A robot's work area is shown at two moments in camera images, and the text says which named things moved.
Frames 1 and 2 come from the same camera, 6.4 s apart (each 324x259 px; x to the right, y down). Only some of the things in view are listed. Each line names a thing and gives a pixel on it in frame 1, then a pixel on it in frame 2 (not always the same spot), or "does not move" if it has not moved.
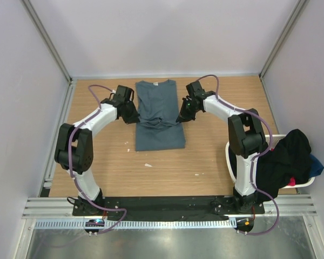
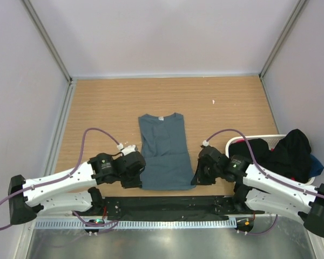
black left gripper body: (131, 115) → (129, 180)
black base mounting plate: (88, 206) does not move
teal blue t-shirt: (160, 126) → (167, 164)
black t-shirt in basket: (290, 157) does not move
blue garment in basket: (316, 167) does not move
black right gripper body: (188, 111) → (206, 175)
